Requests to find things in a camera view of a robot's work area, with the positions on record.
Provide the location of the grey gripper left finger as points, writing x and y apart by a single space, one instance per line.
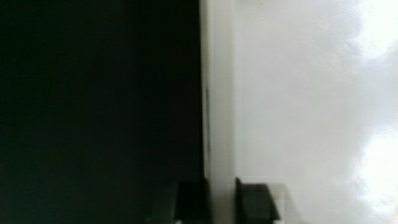
181 204

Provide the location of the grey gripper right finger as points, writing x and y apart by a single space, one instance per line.
255 205

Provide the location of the white square table top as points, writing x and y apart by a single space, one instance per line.
301 86

